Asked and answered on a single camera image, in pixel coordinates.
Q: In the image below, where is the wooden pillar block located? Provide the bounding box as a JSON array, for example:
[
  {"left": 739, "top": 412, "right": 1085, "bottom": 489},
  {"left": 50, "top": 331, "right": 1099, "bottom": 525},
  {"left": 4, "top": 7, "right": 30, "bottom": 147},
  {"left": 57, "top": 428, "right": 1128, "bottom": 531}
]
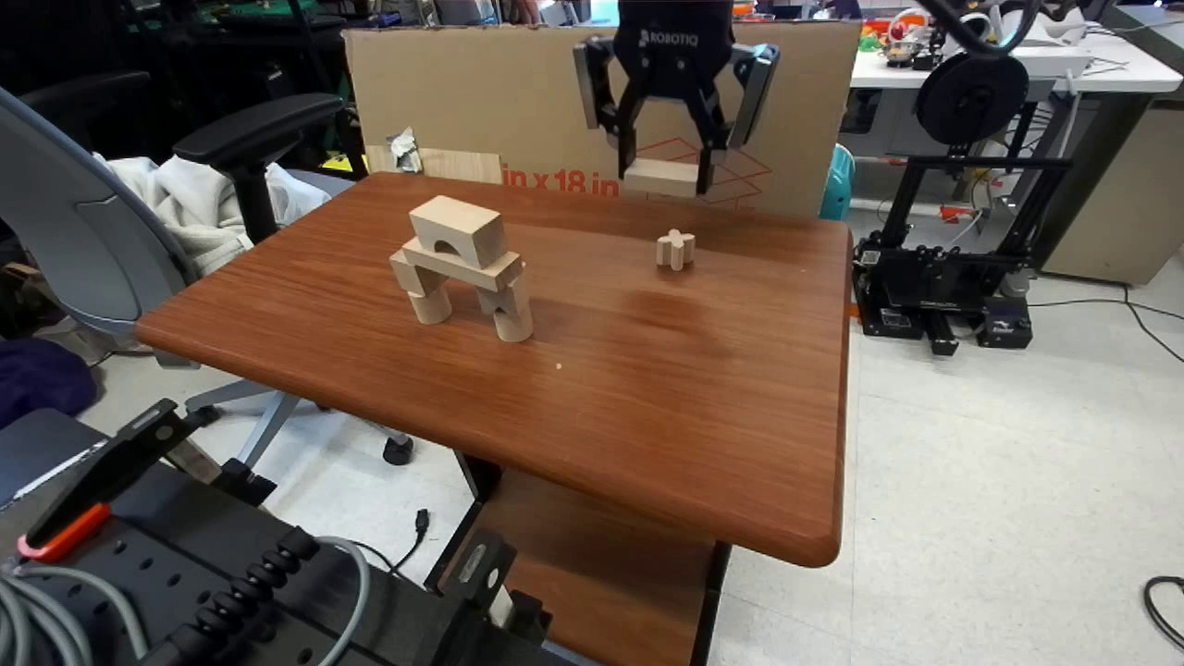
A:
[
  {"left": 474, "top": 269, "right": 536, "bottom": 347},
  {"left": 404, "top": 275, "right": 461, "bottom": 331}
]

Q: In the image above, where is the thin grey cable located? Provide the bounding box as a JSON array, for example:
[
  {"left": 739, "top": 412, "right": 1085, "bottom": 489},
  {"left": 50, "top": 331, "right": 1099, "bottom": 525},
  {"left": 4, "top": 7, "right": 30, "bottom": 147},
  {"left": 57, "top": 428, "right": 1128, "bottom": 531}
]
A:
[{"left": 313, "top": 538, "right": 378, "bottom": 666}]

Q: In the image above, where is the black clamp with orange handle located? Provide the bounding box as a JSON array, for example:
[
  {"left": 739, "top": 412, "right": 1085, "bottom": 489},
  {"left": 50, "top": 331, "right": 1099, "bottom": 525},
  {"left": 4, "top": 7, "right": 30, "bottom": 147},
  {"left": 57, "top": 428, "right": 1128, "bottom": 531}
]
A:
[{"left": 14, "top": 397, "right": 205, "bottom": 568}]

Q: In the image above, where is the black filament spool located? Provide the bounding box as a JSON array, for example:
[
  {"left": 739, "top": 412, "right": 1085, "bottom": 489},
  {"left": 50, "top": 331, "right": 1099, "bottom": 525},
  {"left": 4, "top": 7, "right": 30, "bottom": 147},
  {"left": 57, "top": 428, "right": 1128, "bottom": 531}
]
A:
[{"left": 914, "top": 50, "right": 1032, "bottom": 151}]

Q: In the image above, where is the large brown cardboard sheet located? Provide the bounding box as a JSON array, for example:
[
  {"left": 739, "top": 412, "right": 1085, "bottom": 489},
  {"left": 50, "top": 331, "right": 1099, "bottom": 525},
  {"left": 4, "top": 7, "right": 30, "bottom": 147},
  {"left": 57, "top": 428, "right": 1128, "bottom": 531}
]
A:
[{"left": 342, "top": 20, "right": 861, "bottom": 227}]

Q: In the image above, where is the brown wood panel under table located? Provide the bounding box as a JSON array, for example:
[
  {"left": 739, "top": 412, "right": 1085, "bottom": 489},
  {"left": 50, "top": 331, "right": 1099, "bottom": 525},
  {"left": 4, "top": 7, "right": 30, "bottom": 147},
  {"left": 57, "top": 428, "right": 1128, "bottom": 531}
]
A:
[{"left": 490, "top": 465, "right": 727, "bottom": 666}]

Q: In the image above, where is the black 3D printer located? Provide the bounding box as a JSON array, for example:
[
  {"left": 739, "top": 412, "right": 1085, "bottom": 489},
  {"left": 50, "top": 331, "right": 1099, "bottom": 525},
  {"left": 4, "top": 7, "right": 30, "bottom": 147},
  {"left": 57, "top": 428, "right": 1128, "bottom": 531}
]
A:
[{"left": 852, "top": 85, "right": 1074, "bottom": 359}]

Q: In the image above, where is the black metal bracket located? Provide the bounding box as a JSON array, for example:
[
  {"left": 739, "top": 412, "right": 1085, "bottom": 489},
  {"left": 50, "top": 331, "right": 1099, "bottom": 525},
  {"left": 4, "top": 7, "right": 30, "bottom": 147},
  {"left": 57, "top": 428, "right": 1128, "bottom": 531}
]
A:
[{"left": 421, "top": 525, "right": 554, "bottom": 647}]

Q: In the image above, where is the notched wooden block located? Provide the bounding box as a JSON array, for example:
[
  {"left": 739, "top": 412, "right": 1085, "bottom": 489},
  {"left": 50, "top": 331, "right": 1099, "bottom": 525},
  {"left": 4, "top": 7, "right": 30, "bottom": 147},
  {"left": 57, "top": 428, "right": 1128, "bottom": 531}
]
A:
[{"left": 409, "top": 194, "right": 509, "bottom": 269}]

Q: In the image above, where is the wooden bridge block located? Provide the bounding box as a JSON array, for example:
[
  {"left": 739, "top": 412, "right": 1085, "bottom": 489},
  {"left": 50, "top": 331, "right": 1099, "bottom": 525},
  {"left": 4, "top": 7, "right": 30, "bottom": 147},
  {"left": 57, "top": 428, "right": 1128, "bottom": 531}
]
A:
[{"left": 388, "top": 236, "right": 531, "bottom": 300}]

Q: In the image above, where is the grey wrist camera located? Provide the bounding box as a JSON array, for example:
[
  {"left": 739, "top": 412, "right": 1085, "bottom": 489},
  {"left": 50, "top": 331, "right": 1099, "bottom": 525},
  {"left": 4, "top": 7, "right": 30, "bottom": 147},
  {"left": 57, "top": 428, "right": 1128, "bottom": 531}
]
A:
[{"left": 574, "top": 34, "right": 786, "bottom": 151}]

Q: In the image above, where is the teal bin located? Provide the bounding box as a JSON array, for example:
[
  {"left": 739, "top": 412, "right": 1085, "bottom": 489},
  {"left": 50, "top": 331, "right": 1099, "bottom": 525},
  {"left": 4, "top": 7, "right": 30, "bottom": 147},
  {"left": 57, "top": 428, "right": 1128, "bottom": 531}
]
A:
[{"left": 818, "top": 142, "right": 859, "bottom": 227}]

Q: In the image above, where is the black chair armrest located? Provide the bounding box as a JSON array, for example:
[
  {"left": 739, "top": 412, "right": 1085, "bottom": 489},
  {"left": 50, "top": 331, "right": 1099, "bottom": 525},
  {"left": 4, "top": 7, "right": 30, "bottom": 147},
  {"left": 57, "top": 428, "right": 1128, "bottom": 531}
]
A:
[{"left": 170, "top": 89, "right": 352, "bottom": 249}]

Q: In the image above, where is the grey coiled cable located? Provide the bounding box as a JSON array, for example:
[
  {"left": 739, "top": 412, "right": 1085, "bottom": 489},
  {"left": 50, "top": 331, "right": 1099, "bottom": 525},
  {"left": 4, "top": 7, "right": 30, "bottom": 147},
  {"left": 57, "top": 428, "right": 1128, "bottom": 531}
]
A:
[{"left": 0, "top": 558, "right": 154, "bottom": 666}]

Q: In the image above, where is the black table leg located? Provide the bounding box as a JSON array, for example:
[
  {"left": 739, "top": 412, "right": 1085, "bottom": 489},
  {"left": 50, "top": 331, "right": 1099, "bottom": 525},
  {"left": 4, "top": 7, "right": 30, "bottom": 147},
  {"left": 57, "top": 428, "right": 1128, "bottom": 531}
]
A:
[{"left": 688, "top": 541, "right": 733, "bottom": 666}]

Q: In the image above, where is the black cable with plug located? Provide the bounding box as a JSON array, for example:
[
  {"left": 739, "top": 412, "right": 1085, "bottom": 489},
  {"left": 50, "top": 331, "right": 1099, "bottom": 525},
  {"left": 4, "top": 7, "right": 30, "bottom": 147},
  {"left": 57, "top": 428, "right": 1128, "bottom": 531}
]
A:
[{"left": 367, "top": 504, "right": 436, "bottom": 585}]

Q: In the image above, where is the black power strip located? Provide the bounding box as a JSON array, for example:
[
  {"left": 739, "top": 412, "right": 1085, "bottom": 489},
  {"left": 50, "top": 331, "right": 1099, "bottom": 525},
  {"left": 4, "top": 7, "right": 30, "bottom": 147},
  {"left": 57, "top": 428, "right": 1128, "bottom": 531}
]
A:
[{"left": 115, "top": 521, "right": 326, "bottom": 666}]

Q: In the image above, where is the white lab bench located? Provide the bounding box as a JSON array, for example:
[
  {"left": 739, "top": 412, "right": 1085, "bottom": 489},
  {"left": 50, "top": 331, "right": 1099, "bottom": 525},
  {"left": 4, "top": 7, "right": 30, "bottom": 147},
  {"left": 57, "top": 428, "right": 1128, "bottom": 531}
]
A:
[{"left": 847, "top": 20, "right": 1184, "bottom": 288}]

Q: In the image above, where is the dark blue cloth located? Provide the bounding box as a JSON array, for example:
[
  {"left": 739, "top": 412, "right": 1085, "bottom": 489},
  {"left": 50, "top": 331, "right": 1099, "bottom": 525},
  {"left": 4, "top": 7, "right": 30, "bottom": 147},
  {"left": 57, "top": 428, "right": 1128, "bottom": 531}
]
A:
[{"left": 0, "top": 333, "right": 104, "bottom": 428}]

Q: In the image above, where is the light grey jacket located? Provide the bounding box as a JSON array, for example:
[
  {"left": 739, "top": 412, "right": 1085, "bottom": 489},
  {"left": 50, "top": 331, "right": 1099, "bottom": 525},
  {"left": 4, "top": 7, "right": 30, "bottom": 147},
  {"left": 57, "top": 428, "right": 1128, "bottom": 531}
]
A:
[{"left": 104, "top": 151, "right": 339, "bottom": 283}]

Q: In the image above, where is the thin black floor cable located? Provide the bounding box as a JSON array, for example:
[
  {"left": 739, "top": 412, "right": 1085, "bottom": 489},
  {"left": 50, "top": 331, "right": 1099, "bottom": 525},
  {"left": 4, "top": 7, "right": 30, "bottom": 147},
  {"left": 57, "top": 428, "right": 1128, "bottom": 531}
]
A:
[{"left": 1029, "top": 285, "right": 1184, "bottom": 370}]

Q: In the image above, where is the black floor cable loop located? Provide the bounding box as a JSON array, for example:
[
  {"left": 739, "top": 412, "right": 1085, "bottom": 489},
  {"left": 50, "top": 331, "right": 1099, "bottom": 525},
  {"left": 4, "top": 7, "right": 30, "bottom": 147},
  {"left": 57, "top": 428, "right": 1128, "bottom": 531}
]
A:
[{"left": 1140, "top": 570, "right": 1184, "bottom": 655}]

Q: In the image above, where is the grey office chair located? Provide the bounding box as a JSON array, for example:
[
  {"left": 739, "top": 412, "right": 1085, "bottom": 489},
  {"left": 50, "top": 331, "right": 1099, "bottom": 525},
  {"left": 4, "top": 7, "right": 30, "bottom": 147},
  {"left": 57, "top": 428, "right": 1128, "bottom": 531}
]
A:
[{"left": 0, "top": 85, "right": 419, "bottom": 470}]

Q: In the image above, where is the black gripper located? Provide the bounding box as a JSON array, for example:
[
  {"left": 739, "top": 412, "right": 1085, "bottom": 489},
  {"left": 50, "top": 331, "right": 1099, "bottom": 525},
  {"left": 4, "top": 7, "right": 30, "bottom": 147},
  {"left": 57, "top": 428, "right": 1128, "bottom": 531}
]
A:
[{"left": 600, "top": 0, "right": 743, "bottom": 199}]

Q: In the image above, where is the white plastic bag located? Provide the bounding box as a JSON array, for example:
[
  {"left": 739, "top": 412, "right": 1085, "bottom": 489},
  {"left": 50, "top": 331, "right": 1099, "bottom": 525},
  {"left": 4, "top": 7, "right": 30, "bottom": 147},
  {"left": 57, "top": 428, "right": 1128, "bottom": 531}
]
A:
[{"left": 388, "top": 127, "right": 427, "bottom": 178}]

